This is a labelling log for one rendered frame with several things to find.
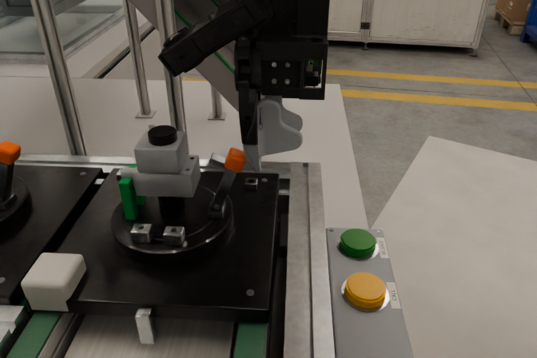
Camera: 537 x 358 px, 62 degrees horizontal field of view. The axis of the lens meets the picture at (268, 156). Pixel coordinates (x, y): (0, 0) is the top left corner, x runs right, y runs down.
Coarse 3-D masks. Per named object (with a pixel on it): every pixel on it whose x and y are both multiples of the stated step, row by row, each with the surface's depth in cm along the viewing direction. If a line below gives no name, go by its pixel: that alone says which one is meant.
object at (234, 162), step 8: (232, 152) 47; (240, 152) 48; (216, 160) 47; (224, 160) 48; (232, 160) 47; (240, 160) 47; (232, 168) 47; (240, 168) 47; (224, 176) 48; (232, 176) 48; (224, 184) 49; (224, 192) 49; (216, 200) 50; (224, 200) 50; (216, 208) 50
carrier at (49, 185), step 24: (24, 168) 64; (48, 168) 64; (72, 168) 64; (96, 168) 64; (24, 192) 55; (48, 192) 59; (72, 192) 59; (0, 216) 51; (24, 216) 54; (48, 216) 54; (72, 216) 56; (0, 240) 51; (24, 240) 51; (48, 240) 51; (0, 264) 47; (24, 264) 47; (0, 288) 44
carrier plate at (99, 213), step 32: (256, 192) 59; (96, 224) 53; (256, 224) 53; (96, 256) 48; (224, 256) 48; (256, 256) 48; (96, 288) 44; (128, 288) 44; (160, 288) 44; (192, 288) 44; (224, 288) 44; (256, 288) 44; (224, 320) 43; (256, 320) 43
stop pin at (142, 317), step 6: (138, 312) 42; (144, 312) 42; (150, 312) 42; (138, 318) 42; (144, 318) 42; (150, 318) 42; (138, 324) 43; (144, 324) 42; (150, 324) 43; (138, 330) 43; (144, 330) 43; (150, 330) 43; (156, 330) 44; (144, 336) 43; (150, 336) 43; (156, 336) 44; (144, 342) 44; (150, 342) 44
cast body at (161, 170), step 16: (160, 128) 47; (144, 144) 46; (160, 144) 46; (176, 144) 46; (144, 160) 46; (160, 160) 46; (176, 160) 46; (192, 160) 49; (128, 176) 49; (144, 176) 47; (160, 176) 47; (176, 176) 47; (192, 176) 47; (144, 192) 48; (160, 192) 48; (176, 192) 48; (192, 192) 48
